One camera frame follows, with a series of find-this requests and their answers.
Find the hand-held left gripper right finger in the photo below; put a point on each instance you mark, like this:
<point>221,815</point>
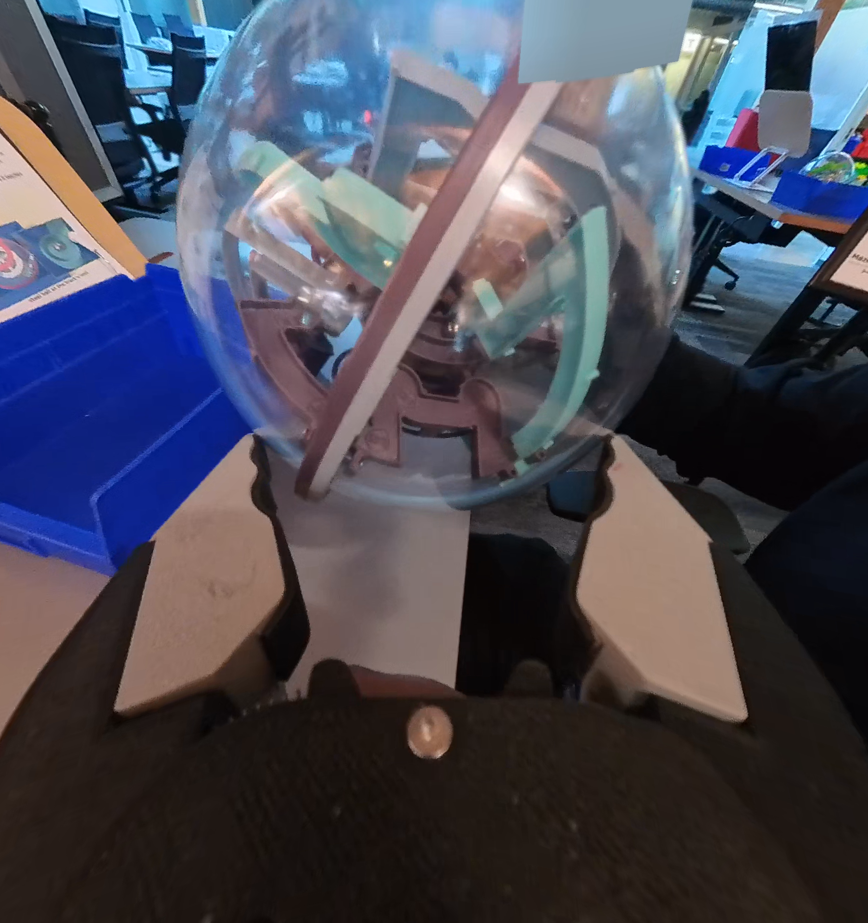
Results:
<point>657,606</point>

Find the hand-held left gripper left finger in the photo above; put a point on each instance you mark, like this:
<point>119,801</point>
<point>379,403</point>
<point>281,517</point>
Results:
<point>203,606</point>

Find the clear plastic maze ball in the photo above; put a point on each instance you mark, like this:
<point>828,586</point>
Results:
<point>434,252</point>
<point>830,167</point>

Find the person's right forearm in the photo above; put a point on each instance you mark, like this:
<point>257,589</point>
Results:
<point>765,425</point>

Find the person's left hand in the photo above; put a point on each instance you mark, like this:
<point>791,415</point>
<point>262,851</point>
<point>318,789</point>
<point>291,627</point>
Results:
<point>405,681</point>

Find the person's black clothing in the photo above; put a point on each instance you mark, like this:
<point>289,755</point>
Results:
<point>823,613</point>

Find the large blue plastic bin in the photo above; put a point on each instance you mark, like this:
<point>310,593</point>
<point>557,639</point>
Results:
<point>59,404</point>

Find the printed instruction sheet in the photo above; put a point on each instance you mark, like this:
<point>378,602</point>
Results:
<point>30,245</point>

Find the framed marker sign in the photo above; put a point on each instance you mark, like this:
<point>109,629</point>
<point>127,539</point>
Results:
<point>859,252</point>

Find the white office desk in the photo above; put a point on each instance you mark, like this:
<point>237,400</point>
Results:
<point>780,205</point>

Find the small blue storage bin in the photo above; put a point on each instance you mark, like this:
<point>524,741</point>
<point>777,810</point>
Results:
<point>726,160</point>
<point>823,196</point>

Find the clear acrylic stand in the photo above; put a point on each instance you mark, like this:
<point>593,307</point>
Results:
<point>762,167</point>

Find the brown cardboard board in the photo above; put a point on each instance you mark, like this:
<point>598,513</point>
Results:
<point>59,158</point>

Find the red box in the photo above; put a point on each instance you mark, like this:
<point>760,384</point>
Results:
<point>745,128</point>

